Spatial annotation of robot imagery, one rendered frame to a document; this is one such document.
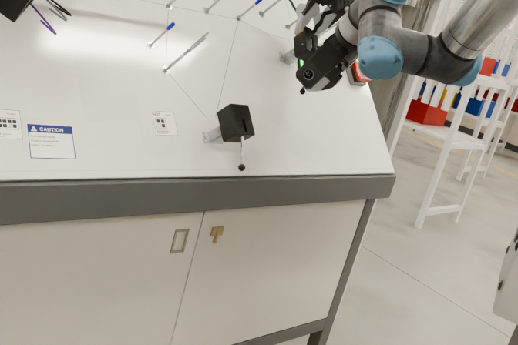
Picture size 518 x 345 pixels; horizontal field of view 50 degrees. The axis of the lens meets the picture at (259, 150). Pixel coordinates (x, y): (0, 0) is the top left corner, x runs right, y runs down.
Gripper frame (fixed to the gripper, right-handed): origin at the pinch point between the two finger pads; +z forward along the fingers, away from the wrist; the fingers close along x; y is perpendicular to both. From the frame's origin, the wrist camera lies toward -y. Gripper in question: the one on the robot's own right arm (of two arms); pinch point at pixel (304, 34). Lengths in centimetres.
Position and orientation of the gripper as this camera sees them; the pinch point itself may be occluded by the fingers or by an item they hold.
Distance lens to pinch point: 134.5
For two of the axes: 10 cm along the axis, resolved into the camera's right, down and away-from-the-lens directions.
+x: -7.7, -2.4, -5.9
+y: -3.0, -6.9, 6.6
